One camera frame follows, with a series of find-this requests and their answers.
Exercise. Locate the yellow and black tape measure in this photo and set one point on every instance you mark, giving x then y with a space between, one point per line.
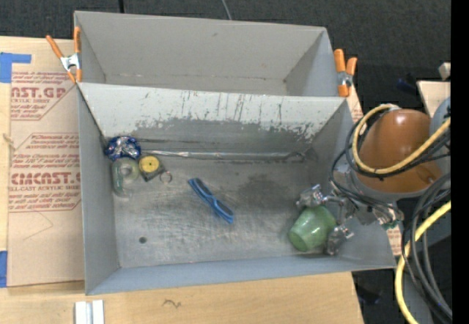
149 165

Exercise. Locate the blue and silver crumpled wrapper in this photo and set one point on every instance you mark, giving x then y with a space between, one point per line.
122 147

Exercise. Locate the blue sunglasses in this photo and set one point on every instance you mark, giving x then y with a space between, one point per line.
212 201

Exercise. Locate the green plastic cup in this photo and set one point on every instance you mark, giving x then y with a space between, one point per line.
311 229

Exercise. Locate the brown cardboard board, red print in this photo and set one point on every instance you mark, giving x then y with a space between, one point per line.
44 234

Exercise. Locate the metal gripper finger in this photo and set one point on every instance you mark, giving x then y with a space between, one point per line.
311 197
339 238

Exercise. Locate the grey metal bin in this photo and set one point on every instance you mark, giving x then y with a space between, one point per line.
205 58

